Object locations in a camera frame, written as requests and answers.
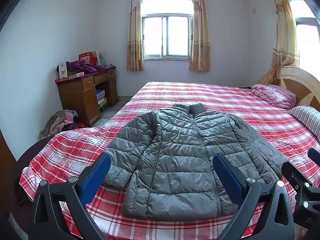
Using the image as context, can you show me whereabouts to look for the grey puffer jacket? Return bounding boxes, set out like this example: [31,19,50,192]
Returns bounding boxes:
[104,103,288,221]

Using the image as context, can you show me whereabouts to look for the clothes pile on floor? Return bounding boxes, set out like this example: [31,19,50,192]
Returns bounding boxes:
[39,109,79,140]

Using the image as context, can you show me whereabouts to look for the striped pillow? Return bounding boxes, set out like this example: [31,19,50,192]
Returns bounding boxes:
[289,106,320,140]

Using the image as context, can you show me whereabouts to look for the wooden headboard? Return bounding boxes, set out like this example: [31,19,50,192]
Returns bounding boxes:
[277,66,320,111]

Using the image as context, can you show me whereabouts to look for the red plaid bed sheet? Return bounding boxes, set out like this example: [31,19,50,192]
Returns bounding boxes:
[19,82,319,239]

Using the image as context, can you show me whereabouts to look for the pink folded quilt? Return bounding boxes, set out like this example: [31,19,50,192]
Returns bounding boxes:
[251,84,296,109]

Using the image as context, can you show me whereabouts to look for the side beige curtain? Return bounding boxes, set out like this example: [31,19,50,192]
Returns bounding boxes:
[258,0,299,85]

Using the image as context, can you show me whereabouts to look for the side window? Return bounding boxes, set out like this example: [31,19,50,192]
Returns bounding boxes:
[289,0,319,80]

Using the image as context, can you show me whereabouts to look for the stacked boxes under desk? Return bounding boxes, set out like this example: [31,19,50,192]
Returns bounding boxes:
[96,90,107,113]

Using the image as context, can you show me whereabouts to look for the wooden desk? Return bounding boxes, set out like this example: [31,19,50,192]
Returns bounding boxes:
[56,66,119,126]

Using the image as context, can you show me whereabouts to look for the right beige curtain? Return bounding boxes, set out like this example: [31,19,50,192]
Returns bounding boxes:
[189,0,211,73]

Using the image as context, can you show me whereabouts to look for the flat red box on desk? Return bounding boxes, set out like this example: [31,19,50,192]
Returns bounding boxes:
[55,72,84,83]

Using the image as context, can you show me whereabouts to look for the white carton on desk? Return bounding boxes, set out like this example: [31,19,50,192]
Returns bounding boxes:
[57,62,68,79]

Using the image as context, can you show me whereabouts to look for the purple garment on desk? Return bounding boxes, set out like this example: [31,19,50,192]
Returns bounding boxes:
[66,60,105,74]

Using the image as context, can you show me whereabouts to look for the left beige curtain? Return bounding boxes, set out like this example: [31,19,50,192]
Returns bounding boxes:
[127,0,144,72]

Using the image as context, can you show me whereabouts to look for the centre window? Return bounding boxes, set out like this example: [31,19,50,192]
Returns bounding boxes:
[141,0,194,60]

